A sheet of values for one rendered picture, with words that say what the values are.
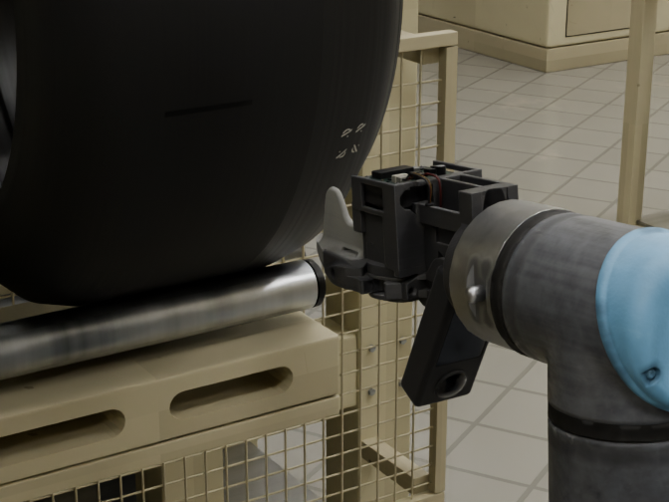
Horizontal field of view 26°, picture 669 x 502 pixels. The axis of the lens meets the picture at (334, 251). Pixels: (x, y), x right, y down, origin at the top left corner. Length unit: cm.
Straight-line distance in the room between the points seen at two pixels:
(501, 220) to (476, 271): 3
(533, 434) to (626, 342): 229
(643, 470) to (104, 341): 54
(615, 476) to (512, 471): 209
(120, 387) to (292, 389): 17
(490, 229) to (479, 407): 229
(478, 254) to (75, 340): 44
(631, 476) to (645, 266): 12
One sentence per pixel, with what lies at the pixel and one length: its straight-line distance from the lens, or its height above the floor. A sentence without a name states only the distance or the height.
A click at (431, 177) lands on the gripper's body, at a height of 110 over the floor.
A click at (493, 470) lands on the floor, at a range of 290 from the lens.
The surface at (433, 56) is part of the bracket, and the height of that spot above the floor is 97.
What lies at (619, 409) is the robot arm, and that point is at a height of 103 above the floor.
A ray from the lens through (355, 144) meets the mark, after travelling 114.
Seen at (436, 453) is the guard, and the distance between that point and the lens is 212.
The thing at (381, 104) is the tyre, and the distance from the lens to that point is 116.
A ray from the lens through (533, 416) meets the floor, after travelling 312.
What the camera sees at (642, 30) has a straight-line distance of 382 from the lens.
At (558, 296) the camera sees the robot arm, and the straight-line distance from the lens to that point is 80.
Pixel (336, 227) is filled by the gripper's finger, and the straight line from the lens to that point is 102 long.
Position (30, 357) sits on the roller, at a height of 90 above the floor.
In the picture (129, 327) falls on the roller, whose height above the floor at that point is 91.
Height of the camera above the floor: 137
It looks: 20 degrees down
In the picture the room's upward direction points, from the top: straight up
